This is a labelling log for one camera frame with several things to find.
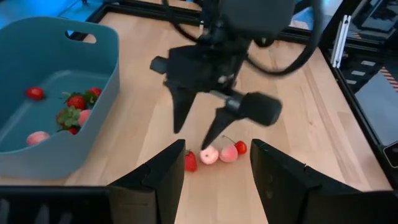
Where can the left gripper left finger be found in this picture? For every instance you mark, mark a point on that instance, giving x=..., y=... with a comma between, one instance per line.
x=155, y=193

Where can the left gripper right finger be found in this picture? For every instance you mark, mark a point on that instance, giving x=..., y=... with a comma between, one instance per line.
x=289, y=196

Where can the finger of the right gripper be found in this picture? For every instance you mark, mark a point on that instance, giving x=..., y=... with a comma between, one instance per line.
x=182, y=102
x=220, y=119

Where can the red toy cherry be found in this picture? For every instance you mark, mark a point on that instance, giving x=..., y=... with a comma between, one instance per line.
x=35, y=93
x=241, y=148

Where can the pale pink toy peach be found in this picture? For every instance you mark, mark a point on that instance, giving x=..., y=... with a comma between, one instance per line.
x=209, y=158

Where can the leafy red toy strawberry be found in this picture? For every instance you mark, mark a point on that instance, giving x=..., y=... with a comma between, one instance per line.
x=68, y=116

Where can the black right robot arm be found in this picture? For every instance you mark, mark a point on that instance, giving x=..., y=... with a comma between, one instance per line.
x=255, y=15

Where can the teal plastic bin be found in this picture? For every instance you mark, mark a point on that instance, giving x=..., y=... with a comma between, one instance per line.
x=46, y=161

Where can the silver aluminium bracket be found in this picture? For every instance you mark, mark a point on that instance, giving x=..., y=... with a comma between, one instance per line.
x=340, y=43

